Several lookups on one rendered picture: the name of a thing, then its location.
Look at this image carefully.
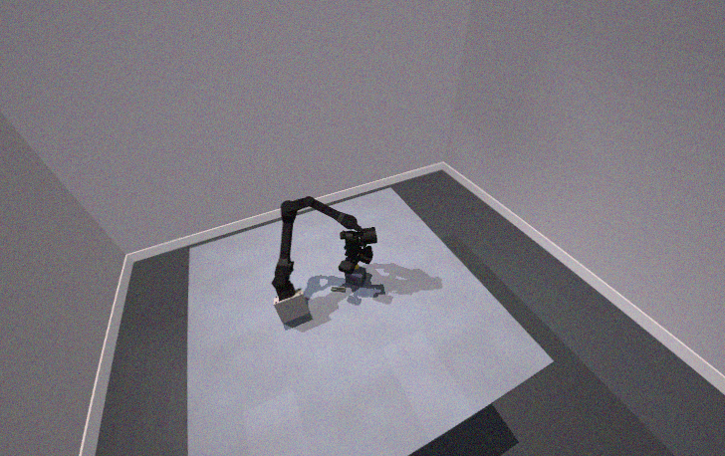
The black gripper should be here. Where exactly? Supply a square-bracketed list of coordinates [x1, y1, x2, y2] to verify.
[339, 238, 366, 274]

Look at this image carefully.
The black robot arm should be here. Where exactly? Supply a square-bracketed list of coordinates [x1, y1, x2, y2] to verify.
[272, 196, 377, 302]

